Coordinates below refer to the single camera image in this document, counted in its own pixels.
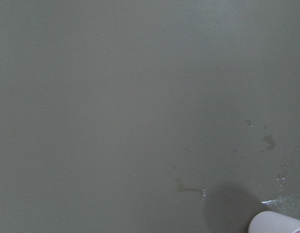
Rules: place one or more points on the pink plastic cup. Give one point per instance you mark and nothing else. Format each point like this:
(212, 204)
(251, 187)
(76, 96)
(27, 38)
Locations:
(272, 222)

